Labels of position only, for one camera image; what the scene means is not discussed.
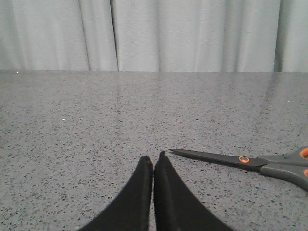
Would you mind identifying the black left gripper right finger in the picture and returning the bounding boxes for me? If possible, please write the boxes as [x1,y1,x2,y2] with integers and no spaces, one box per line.
[154,151,231,231]

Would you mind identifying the grey orange scissors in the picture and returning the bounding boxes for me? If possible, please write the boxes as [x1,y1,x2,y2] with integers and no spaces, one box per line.
[170,146,308,191]

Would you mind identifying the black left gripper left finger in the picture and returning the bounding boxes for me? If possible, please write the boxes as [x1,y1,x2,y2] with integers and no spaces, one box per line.
[81,156,153,231]

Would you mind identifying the light grey curtain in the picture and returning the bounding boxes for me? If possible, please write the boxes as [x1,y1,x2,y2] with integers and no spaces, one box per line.
[0,0,308,72]

